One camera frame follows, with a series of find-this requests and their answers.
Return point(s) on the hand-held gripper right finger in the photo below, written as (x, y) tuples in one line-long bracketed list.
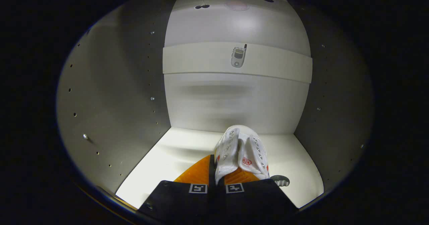
[(258, 205)]

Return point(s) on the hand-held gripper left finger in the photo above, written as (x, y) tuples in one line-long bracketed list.
[(181, 205)]

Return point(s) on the white canvas shoe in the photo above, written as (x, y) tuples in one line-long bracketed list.
[(241, 148)]

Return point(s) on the grey shoe cabinet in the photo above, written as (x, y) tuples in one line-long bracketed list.
[(117, 101)]

